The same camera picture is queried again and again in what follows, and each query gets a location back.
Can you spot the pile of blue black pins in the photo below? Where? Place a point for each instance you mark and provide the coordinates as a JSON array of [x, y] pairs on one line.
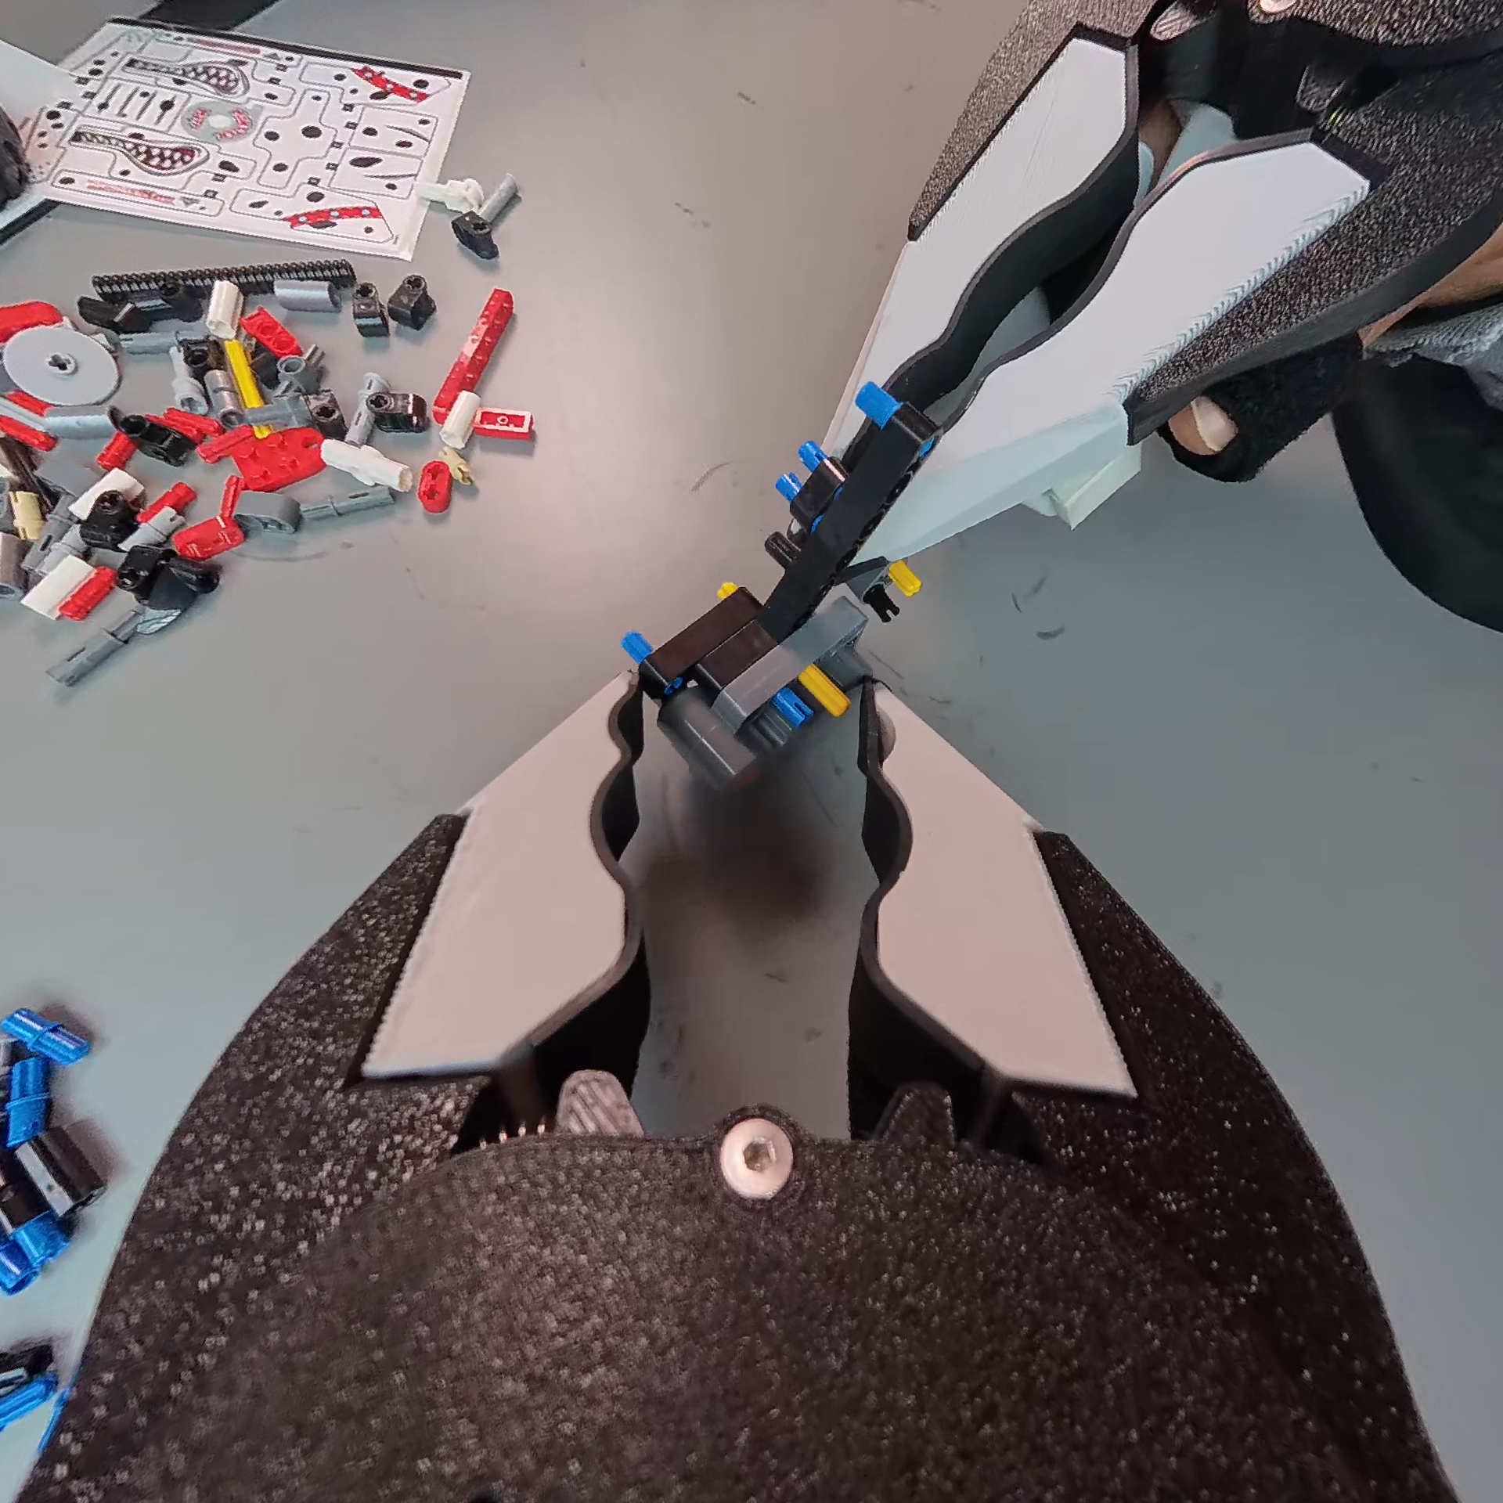
[[34, 1175]]

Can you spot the white sticker sheet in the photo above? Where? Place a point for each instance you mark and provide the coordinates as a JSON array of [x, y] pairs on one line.
[[258, 130]]

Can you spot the black toothed toy rack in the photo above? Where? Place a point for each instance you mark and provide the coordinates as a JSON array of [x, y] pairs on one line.
[[223, 281]]

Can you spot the grey toy axle pin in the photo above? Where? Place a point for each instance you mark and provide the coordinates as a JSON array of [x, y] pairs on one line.
[[501, 201]]

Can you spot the white toy pin connector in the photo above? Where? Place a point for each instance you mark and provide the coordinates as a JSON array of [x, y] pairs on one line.
[[446, 194]]

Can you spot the black small toy connector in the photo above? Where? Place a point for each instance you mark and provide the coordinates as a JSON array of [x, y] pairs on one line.
[[474, 235]]

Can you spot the person's right hand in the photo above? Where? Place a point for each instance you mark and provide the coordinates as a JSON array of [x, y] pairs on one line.
[[1202, 425]]

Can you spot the black rubber toy tyre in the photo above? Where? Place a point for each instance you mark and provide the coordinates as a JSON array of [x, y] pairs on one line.
[[9, 164]]

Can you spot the grey desk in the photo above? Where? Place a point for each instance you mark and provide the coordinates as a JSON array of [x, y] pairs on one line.
[[352, 823]]

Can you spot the person's right forearm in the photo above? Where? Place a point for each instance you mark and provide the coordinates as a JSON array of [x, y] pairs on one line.
[[1445, 353]]

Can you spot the grey black toy brick assembly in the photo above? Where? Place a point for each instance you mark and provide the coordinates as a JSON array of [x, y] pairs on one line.
[[728, 705]]

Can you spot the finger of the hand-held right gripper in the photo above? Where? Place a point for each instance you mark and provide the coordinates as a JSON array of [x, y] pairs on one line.
[[1009, 212], [1198, 259]]

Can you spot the grey toy disc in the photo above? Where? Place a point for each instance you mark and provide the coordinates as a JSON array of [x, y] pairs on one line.
[[58, 364]]

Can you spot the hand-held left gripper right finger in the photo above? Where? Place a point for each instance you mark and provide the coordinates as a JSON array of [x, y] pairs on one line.
[[998, 939]]

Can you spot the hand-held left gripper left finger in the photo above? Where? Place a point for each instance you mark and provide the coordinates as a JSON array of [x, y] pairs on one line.
[[504, 928]]

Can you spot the pile of mixed toy parts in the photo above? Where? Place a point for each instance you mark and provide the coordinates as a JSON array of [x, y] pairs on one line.
[[234, 447]]

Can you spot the red long toy beam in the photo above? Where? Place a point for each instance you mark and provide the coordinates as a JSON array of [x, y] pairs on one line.
[[474, 353]]

